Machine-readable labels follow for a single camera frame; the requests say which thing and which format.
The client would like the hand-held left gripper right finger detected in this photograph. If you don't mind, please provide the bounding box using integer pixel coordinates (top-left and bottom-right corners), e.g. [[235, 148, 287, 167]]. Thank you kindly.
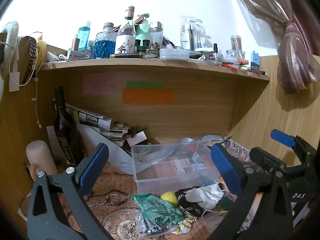
[[207, 142, 294, 240]]

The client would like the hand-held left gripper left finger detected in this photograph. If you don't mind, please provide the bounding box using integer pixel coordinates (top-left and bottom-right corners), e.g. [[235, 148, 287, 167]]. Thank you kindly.
[[27, 142, 115, 240]]

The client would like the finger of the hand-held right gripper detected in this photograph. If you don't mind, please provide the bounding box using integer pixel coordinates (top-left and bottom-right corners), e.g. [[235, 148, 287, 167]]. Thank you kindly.
[[271, 129, 318, 163], [250, 147, 298, 178]]

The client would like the black patterned scrunchie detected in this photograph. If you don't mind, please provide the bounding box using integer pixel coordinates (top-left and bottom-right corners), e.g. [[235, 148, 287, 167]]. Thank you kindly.
[[175, 186, 208, 217]]

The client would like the clear plastic box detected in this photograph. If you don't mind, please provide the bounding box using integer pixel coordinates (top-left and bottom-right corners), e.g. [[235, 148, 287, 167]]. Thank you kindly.
[[131, 139, 222, 195]]

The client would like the yellow soft ball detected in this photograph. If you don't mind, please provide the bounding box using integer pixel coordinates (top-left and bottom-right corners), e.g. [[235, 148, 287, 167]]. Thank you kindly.
[[160, 191, 179, 207]]

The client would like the white floral scrunchie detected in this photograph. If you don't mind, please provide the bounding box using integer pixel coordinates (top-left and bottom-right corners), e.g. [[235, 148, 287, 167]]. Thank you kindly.
[[172, 217, 194, 234]]

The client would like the green striped cloth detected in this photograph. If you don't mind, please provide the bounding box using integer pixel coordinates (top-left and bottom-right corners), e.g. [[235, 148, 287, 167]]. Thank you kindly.
[[132, 193, 185, 224]]

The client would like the clear bag of beads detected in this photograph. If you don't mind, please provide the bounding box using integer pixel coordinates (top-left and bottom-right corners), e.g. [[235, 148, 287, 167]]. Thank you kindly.
[[136, 212, 175, 238]]

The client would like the white paper sheet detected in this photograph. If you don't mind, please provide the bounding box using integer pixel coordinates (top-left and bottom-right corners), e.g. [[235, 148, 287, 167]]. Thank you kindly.
[[76, 124, 134, 174]]

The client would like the vintage newspaper print mat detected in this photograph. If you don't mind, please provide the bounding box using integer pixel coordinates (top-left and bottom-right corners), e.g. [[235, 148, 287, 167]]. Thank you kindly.
[[17, 140, 260, 240]]

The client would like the stack of papers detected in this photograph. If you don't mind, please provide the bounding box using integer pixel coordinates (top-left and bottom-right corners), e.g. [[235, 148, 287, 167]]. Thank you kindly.
[[65, 102, 130, 148]]

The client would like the dark wine bottle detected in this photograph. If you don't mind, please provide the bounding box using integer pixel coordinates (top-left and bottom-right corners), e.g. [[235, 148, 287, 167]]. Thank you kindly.
[[53, 86, 84, 167]]

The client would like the white receipt strip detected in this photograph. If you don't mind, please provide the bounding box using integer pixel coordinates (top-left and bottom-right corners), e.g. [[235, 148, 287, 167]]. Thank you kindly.
[[47, 126, 68, 165]]

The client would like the beige cylinder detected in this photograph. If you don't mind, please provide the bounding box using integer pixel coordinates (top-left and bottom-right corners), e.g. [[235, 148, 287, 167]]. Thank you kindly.
[[26, 140, 58, 178]]

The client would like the white card with black clip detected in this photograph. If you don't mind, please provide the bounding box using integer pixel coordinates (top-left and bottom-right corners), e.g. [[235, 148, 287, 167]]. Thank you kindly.
[[126, 127, 148, 147]]

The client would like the wooden shelf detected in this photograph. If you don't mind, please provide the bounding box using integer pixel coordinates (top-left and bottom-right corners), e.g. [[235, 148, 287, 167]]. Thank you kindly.
[[35, 55, 272, 145]]

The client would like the small blue box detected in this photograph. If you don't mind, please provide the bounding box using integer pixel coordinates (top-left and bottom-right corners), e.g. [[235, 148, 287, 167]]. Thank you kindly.
[[251, 51, 260, 70]]

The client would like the pink sticky note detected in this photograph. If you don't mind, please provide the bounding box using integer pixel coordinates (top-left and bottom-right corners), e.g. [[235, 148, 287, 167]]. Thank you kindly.
[[83, 75, 116, 95]]

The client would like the striped brown curtain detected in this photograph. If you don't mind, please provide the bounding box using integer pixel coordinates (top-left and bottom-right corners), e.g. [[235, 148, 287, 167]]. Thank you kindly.
[[225, 0, 320, 95]]

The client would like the orange sticky note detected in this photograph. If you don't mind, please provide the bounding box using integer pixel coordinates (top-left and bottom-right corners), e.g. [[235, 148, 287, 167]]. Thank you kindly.
[[122, 89, 175, 105]]

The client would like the green sticky note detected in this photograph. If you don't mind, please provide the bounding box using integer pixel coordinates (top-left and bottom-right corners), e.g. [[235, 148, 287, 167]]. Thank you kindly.
[[126, 81, 164, 89]]

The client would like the glass jar with sticks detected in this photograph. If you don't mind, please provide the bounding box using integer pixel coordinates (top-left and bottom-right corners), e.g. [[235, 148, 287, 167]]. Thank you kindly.
[[226, 35, 244, 59]]

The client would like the white box with red print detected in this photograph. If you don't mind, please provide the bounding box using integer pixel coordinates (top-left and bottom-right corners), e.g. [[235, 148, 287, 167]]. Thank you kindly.
[[67, 49, 92, 60]]

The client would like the white paper tag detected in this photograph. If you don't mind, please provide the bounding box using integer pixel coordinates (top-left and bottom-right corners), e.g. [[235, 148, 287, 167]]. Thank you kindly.
[[9, 72, 20, 92]]

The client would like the brown pen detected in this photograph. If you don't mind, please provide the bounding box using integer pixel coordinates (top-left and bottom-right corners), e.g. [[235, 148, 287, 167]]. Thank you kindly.
[[110, 52, 147, 58]]

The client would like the glass decanter with blue liquid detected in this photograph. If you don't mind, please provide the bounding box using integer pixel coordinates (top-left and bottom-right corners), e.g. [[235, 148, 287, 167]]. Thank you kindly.
[[93, 22, 117, 59]]

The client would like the black lace headband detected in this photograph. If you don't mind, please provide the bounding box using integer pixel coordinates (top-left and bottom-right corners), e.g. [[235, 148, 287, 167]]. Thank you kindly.
[[21, 36, 38, 85]]

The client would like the clear plastic case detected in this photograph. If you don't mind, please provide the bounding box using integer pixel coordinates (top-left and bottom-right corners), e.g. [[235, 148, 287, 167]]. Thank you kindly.
[[159, 48, 190, 60]]

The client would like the clear bottle with fox label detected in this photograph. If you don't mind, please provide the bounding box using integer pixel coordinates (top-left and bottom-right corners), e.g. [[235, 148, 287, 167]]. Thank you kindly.
[[115, 6, 137, 55]]

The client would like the light blue liquid bottle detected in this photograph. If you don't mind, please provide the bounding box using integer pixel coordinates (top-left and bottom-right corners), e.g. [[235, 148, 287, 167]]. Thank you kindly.
[[77, 20, 92, 52]]

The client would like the toothbrush blister package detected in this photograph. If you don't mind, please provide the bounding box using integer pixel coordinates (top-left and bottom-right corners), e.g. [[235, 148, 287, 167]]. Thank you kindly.
[[180, 15, 208, 50]]

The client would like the glass jar with silver lid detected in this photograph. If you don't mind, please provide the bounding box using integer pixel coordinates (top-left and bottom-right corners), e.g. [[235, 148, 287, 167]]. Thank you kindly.
[[149, 21, 164, 52]]

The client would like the mint green pump bottle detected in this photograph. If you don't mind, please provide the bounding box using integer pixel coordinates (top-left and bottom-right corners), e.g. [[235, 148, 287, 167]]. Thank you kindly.
[[135, 13, 150, 47]]

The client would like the white fluffy headband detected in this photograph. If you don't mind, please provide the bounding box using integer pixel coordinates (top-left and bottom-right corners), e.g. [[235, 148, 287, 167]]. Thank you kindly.
[[0, 21, 19, 98]]

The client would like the white cable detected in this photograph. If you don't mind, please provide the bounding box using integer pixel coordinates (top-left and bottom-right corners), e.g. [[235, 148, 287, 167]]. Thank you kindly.
[[9, 31, 43, 128]]

